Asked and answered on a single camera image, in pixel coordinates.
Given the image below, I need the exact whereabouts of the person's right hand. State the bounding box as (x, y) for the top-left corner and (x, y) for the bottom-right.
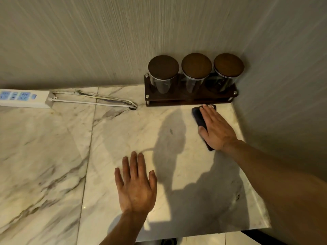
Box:
(198, 104), (239, 152)

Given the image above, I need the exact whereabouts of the person's left hand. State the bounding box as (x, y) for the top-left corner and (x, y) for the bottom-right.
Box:
(114, 151), (158, 217)

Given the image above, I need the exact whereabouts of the dark cloth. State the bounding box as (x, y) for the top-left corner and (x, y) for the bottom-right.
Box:
(191, 104), (217, 152)

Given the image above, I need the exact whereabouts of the person's right forearm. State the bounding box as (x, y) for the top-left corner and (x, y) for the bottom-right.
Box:
(222, 140), (327, 245)

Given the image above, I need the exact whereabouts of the white marble countertop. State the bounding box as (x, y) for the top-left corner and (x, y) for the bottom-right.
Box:
(0, 85), (271, 245)

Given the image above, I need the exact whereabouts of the dark wooden jar rack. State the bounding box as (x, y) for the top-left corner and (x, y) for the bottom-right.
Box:
(144, 73), (239, 107)

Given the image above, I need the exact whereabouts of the glass jar with wooden lid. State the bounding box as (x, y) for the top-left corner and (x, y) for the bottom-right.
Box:
(181, 53), (213, 94)
(148, 55), (180, 95)
(205, 53), (245, 94)

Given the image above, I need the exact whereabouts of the white power strip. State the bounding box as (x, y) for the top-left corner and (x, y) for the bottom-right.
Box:
(0, 89), (54, 109)

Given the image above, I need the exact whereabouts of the thin grey wire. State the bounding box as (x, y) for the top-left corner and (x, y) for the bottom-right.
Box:
(51, 89), (137, 109)

